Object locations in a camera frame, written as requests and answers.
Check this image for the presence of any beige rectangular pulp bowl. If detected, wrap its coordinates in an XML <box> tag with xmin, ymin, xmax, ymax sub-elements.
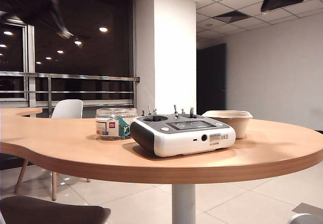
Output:
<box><xmin>201</xmin><ymin>110</ymin><xmax>253</xmax><ymax>139</ymax></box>

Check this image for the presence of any white grey RC transmitter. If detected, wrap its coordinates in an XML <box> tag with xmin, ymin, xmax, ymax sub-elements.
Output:
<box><xmin>129</xmin><ymin>104</ymin><xmax>237</xmax><ymax>158</ymax></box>

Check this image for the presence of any clear plastic jar of clips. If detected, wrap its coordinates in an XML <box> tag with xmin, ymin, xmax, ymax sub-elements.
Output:
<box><xmin>95</xmin><ymin>107</ymin><xmax>138</xmax><ymax>141</ymax></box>

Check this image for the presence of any ceiling air vent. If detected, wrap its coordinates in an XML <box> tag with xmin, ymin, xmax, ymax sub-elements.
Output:
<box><xmin>212</xmin><ymin>10</ymin><xmax>250</xmax><ymax>24</ymax></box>

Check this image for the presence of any steel window railing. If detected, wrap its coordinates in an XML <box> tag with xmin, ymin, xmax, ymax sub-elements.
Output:
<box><xmin>0</xmin><ymin>71</ymin><xmax>141</xmax><ymax>108</ymax></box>

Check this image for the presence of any grey upholstered chair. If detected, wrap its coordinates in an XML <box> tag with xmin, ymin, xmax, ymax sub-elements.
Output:
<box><xmin>289</xmin><ymin>202</ymin><xmax>323</xmax><ymax>224</ymax></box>

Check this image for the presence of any white chair with wooden legs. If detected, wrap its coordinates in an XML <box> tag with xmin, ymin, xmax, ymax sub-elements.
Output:
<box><xmin>14</xmin><ymin>99</ymin><xmax>90</xmax><ymax>201</ymax></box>

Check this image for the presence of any brown chair seat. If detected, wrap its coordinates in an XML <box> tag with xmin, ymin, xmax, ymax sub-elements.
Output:
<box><xmin>0</xmin><ymin>195</ymin><xmax>112</xmax><ymax>224</ymax></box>

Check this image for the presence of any white table pedestal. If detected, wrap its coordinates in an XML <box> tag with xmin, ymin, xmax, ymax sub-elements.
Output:
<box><xmin>171</xmin><ymin>183</ymin><xmax>196</xmax><ymax>224</ymax></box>

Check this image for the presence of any grey window frame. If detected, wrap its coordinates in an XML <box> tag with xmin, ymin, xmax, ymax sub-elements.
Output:
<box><xmin>0</xmin><ymin>11</ymin><xmax>36</xmax><ymax>108</ymax></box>

